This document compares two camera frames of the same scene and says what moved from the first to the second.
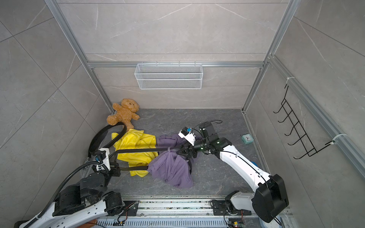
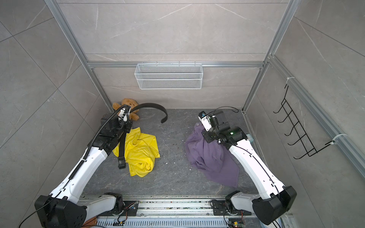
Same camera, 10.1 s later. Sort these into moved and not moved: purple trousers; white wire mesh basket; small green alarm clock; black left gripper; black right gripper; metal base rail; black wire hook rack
Moved: black right gripper; black left gripper; purple trousers
Not moved: small green alarm clock; black wire hook rack; white wire mesh basket; metal base rail
